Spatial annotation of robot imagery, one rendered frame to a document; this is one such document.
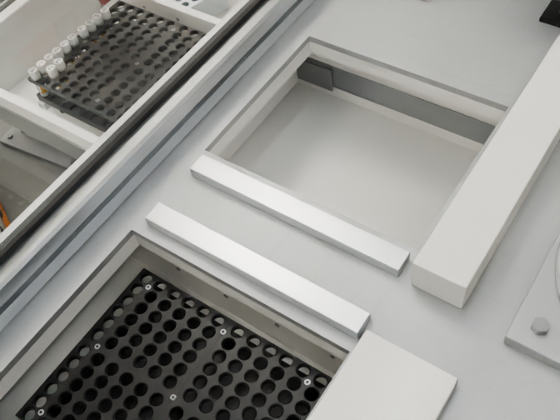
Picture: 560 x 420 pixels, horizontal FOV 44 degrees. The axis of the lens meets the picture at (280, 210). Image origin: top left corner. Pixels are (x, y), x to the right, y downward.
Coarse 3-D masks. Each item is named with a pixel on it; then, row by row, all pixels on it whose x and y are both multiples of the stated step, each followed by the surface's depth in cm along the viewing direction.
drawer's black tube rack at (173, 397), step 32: (160, 288) 70; (128, 320) 69; (160, 320) 65; (192, 320) 65; (224, 320) 64; (96, 352) 64; (128, 352) 67; (160, 352) 63; (192, 352) 63; (224, 352) 62; (256, 352) 62; (288, 352) 62; (96, 384) 62; (128, 384) 65; (160, 384) 61; (192, 384) 61; (224, 384) 64; (256, 384) 60; (288, 384) 63; (320, 384) 63; (64, 416) 60; (96, 416) 63; (128, 416) 60; (160, 416) 59; (192, 416) 59; (224, 416) 62; (256, 416) 59; (288, 416) 58
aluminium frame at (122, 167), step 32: (288, 0) 78; (224, 32) 74; (256, 32) 75; (192, 64) 71; (224, 64) 73; (160, 96) 69; (192, 96) 70; (128, 128) 67; (160, 128) 68; (96, 160) 65; (128, 160) 66; (160, 160) 70; (64, 192) 63; (96, 192) 64; (128, 192) 68; (32, 224) 61; (64, 224) 62; (96, 224) 66; (0, 256) 59; (32, 256) 60; (64, 256) 64; (0, 288) 58; (32, 288) 62; (0, 320) 60
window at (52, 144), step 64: (0, 0) 49; (64, 0) 54; (128, 0) 60; (192, 0) 67; (256, 0) 76; (0, 64) 51; (64, 64) 57; (128, 64) 63; (0, 128) 54; (64, 128) 60; (0, 192) 57
